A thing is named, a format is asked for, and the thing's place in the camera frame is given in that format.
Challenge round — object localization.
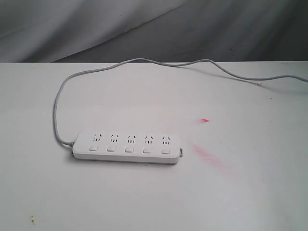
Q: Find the white five-socket power strip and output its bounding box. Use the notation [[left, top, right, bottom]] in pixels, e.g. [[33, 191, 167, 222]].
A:
[[72, 130, 183, 164]]

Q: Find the grey backdrop cloth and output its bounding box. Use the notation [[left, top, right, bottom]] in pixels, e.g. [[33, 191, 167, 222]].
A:
[[0, 0, 308, 63]]

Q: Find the grey power cable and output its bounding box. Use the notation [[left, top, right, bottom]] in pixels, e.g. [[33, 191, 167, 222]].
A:
[[52, 57, 308, 146]]

